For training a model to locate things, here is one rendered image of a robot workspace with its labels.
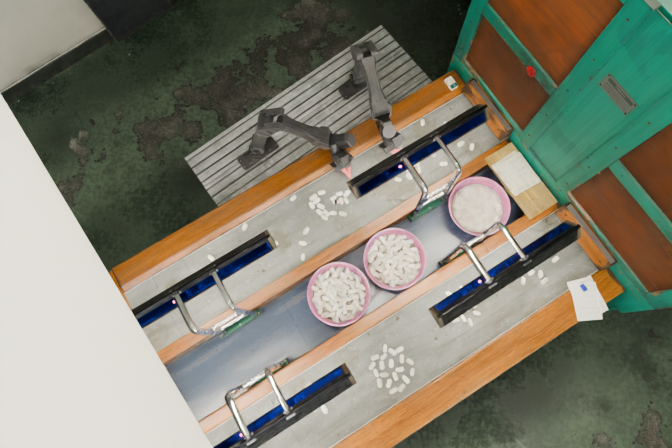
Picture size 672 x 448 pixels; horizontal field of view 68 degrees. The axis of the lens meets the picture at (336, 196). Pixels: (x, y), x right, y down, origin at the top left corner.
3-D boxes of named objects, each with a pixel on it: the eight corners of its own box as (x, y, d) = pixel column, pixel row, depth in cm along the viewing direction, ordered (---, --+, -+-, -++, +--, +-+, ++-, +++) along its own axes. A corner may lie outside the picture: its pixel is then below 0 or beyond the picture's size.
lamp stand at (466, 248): (437, 262, 221) (457, 243, 178) (474, 238, 223) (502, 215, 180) (462, 299, 216) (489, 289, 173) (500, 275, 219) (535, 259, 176)
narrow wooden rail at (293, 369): (195, 424, 209) (186, 429, 198) (545, 202, 229) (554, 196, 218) (200, 436, 207) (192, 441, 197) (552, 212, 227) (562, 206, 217)
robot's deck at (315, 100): (186, 161, 244) (183, 158, 240) (381, 29, 260) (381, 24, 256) (292, 312, 222) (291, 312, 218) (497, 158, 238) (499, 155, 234)
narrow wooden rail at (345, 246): (161, 354, 217) (151, 355, 206) (502, 146, 237) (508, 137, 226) (166, 366, 215) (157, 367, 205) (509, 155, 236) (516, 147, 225)
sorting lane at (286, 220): (125, 293, 218) (123, 293, 216) (467, 91, 238) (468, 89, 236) (155, 355, 211) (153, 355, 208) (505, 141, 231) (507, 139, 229)
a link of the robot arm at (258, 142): (264, 141, 232) (275, 114, 202) (262, 155, 230) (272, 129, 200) (251, 139, 231) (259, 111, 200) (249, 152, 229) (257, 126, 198)
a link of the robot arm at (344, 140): (356, 132, 215) (339, 121, 206) (354, 151, 212) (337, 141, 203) (335, 136, 222) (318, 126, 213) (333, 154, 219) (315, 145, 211)
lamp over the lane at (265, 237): (121, 317, 184) (111, 316, 177) (268, 229, 191) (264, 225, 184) (130, 336, 182) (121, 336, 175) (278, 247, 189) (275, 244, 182)
